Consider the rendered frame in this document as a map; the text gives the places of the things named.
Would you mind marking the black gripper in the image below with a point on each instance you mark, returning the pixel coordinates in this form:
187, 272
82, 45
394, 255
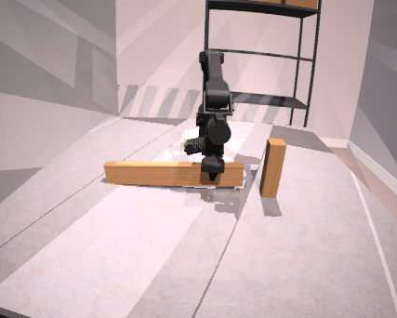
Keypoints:
213, 162

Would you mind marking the wooden post with slot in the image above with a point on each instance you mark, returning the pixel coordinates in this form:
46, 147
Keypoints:
272, 168

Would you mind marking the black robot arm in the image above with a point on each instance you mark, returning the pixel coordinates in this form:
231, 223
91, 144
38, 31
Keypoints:
216, 95

